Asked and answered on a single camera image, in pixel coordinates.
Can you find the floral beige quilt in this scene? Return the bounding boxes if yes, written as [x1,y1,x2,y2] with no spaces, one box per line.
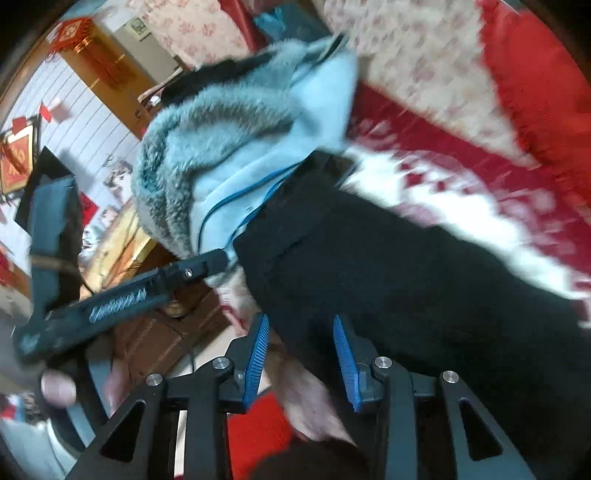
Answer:
[139,0,543,169]

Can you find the teal cloth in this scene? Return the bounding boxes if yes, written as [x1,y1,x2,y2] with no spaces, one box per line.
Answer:
[254,8,334,48]

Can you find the brown wooden cabinet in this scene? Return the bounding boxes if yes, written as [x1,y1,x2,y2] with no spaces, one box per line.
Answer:
[111,244,232,381]

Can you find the white appliance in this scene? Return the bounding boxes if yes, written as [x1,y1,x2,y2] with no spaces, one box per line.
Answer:
[113,16,186,78]

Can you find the red round cushion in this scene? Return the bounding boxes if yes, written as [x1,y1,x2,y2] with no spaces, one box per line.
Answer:
[480,0,591,204]

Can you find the black pants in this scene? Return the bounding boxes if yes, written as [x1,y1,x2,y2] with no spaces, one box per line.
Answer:
[233,150,591,480]

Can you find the red diamond wall poster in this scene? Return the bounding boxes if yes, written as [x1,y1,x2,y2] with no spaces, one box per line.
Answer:
[0,124,38,195]

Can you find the red and white printed blanket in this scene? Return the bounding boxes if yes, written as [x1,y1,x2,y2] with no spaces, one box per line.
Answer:
[217,85,591,480]

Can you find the red knot wall decoration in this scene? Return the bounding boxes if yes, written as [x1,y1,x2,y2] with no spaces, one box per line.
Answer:
[48,17,95,61]

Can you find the light blue fleece jacket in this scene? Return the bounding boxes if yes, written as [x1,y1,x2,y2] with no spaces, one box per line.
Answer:
[131,34,362,260]

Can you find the wooden door with red knot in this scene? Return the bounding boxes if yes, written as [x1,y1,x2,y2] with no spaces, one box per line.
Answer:
[60,25,160,140]

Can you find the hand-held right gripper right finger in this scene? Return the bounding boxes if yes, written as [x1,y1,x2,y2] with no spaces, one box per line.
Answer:
[332,315,543,480]

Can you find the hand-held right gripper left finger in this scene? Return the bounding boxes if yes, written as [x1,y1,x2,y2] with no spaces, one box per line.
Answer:
[65,314,271,480]

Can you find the person's left hand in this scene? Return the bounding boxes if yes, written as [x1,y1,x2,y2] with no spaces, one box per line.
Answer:
[41,371,77,408]

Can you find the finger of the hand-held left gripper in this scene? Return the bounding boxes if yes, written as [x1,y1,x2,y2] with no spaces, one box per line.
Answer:
[154,248,230,297]

